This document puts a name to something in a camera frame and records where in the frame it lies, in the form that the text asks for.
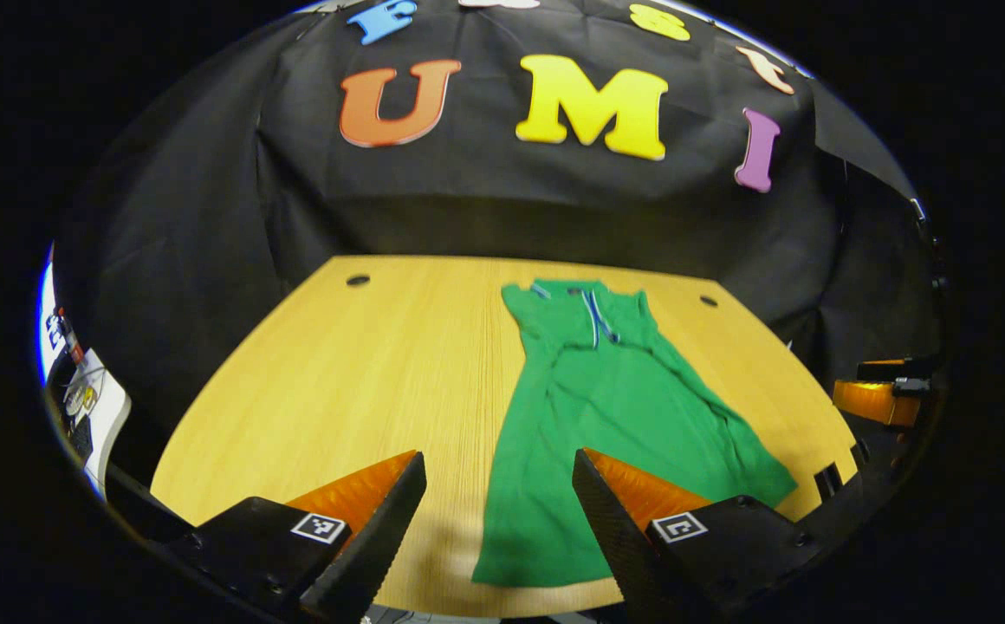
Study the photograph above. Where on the bright screen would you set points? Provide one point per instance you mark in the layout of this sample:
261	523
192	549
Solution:
48	321

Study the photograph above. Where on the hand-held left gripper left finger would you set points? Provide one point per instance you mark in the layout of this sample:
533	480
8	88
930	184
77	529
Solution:
381	537

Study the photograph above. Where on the white equipment box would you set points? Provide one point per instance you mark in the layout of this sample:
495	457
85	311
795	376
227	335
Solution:
108	407

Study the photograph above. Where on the green T-shirt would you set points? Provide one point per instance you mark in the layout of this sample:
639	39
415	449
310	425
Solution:
606	407

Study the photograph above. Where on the black backdrop cloth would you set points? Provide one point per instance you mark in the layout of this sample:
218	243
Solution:
468	199

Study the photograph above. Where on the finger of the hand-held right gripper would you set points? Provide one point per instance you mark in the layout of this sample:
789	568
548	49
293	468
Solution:
897	370
875	400

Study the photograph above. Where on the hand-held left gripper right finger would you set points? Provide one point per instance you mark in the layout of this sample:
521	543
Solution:
611	529

